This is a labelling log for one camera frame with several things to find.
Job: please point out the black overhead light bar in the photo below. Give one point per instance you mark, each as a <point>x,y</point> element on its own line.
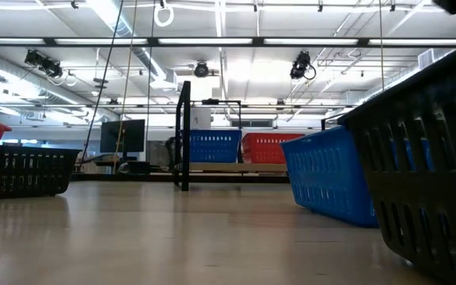
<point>212,41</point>

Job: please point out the black frame wooden shelf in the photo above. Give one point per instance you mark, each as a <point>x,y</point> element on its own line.
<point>185,138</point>

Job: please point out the round black ceiling fixture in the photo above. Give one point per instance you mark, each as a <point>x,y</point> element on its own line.
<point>201,69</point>

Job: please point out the black plastic basket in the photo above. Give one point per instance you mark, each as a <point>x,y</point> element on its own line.
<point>30,174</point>
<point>430,190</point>

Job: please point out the black computer monitor on stand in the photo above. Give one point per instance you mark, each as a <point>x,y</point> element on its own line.
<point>123,136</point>

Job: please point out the blue plastic basket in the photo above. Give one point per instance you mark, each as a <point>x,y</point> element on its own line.
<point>214,146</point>
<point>327,174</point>

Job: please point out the black hanging camera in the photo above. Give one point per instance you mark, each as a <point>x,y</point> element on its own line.
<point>301,65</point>
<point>42,63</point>

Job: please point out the white pillar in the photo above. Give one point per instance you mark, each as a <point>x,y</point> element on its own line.
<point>201,118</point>

